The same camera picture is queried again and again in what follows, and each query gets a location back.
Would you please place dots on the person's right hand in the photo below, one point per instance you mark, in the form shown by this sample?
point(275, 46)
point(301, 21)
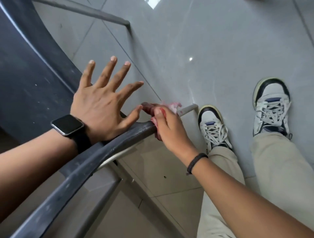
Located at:
point(174, 134)

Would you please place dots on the person's left hand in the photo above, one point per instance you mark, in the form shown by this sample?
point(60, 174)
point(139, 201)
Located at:
point(98, 110)

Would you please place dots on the person's left little finger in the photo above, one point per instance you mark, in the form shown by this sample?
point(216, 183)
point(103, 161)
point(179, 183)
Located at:
point(87, 73)

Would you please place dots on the person's left thumb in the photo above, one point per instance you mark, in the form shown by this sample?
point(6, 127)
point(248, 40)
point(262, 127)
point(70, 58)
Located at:
point(131, 116)

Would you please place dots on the person's left middle finger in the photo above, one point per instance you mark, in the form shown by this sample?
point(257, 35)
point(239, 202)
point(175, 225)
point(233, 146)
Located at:
point(119, 77)

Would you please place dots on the person's right thumb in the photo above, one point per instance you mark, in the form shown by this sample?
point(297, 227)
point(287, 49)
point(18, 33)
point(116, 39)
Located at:
point(160, 121)

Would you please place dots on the pink cloth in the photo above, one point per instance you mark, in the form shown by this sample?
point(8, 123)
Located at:
point(173, 106)

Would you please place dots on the person's left forearm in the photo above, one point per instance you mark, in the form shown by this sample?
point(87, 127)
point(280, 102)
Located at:
point(32, 166)

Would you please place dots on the person's right forearm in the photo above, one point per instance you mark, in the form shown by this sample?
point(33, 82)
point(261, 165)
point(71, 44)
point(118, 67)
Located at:
point(240, 203)

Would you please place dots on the grey metal chair leg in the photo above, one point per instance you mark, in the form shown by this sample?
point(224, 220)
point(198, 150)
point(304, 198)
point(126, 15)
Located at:
point(98, 13)
point(103, 208)
point(189, 109)

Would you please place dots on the white and navy sneaker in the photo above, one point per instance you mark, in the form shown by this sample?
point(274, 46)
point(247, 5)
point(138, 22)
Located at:
point(272, 107)
point(213, 127)

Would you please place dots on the black smartwatch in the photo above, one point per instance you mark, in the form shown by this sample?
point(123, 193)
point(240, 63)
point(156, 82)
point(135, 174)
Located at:
point(66, 125)

